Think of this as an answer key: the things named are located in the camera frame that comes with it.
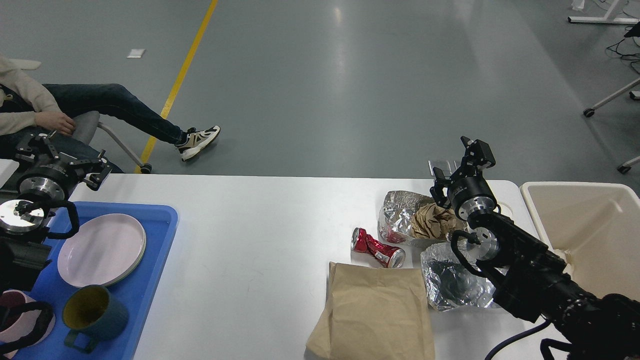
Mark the pink mug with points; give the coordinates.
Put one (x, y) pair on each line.
(25, 322)

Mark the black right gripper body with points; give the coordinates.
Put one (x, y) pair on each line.
(469, 196)

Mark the crumpled foil sheet lower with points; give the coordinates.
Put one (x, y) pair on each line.
(449, 285)

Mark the translucent plastic cup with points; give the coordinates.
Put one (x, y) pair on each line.
(505, 210)

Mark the seated person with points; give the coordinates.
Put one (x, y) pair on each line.
(28, 106)

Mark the crumpled foil bag upper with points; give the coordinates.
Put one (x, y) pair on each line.
(398, 207)

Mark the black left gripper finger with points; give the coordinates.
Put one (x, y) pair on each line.
(91, 171)
(35, 148)

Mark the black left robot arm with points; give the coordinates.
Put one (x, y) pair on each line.
(42, 208)

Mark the crushed red soda can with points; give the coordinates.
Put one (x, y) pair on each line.
(390, 257)

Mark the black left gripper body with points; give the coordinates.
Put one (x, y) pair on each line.
(54, 179)

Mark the floor outlet plates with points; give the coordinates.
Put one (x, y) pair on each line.
(446, 166)

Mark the brown paper bag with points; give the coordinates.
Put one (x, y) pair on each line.
(373, 314)

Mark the brown paper ball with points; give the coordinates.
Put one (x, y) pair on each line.
(434, 222)

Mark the white table leg frame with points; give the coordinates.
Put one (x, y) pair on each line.
(604, 12)

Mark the grey office chair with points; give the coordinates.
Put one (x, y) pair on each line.
(86, 125)

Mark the green plate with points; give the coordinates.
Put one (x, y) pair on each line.
(140, 236)

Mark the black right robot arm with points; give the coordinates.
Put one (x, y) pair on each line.
(530, 280)

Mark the beige plastic bin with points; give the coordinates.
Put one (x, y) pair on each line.
(594, 227)

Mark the white side table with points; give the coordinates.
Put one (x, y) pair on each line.
(7, 170)

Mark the dark teal mug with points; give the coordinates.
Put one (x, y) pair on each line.
(93, 314)

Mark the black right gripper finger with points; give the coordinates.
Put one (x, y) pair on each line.
(437, 191)
(477, 157)

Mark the pink plate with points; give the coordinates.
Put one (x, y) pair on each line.
(102, 249)

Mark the white paper on floor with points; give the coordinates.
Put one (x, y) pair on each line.
(136, 53)

